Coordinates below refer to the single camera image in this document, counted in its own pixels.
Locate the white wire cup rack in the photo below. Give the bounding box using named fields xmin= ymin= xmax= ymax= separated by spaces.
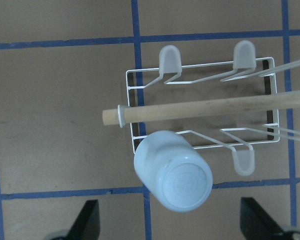
xmin=101 ymin=29 xmax=300 ymax=177

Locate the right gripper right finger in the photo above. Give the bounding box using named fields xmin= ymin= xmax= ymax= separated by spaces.
xmin=240 ymin=197 xmax=289 ymax=240

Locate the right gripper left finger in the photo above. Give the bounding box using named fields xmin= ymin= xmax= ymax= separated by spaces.
xmin=67 ymin=199 xmax=101 ymax=240

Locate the light blue cup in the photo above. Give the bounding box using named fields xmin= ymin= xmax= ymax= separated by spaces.
xmin=133 ymin=130 xmax=213 ymax=213

